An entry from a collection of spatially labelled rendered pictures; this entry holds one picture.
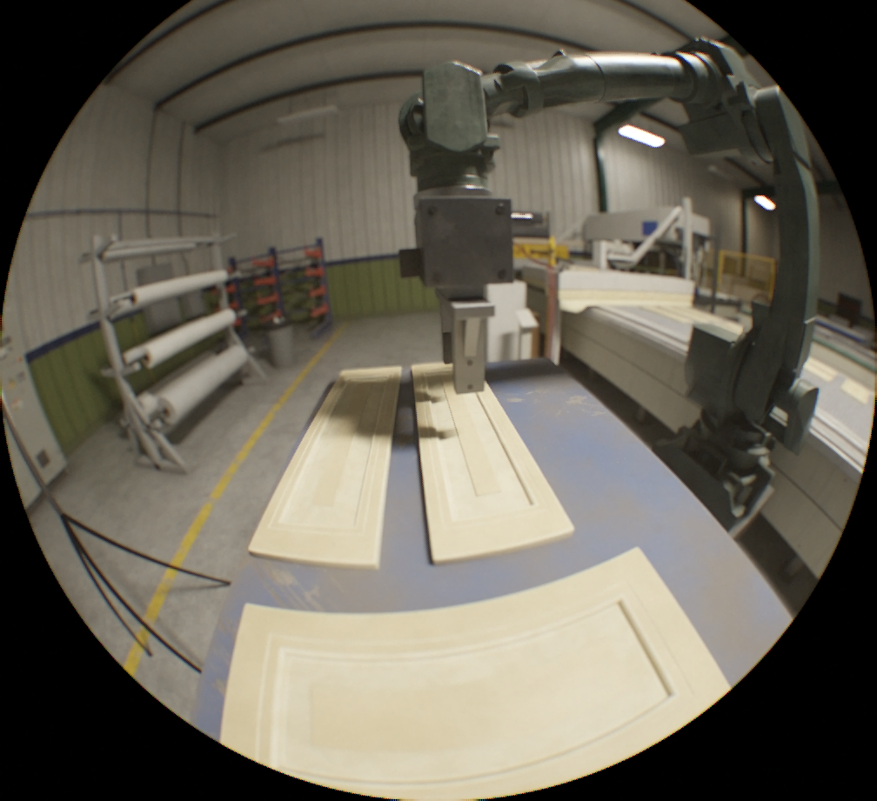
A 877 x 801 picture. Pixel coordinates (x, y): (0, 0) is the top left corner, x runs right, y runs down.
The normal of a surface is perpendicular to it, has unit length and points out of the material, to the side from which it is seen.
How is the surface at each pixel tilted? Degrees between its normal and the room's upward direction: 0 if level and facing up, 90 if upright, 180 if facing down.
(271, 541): 0
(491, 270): 90
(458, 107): 90
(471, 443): 0
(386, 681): 12
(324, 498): 0
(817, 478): 90
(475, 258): 90
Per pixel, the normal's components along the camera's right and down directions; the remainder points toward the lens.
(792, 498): -0.99, 0.08
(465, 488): -0.25, -0.90
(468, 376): 0.11, 0.36
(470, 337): 0.13, 0.72
